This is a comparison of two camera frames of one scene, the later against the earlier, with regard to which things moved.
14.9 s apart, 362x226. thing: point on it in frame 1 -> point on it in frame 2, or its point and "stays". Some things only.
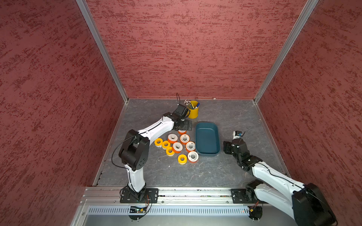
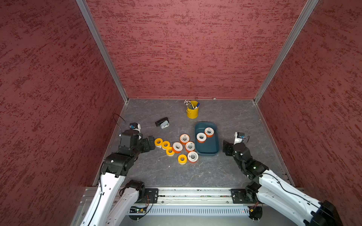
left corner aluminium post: [92, 24] stays
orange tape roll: [177, 147] stays
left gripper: [185, 126] -> [146, 148]
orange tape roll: [172, 138] -> [201, 137]
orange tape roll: [184, 138] stays
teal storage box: [207, 140] stays
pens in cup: [187, 103] stays
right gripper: [226, 146] stays
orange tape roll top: [182, 132] -> [209, 132]
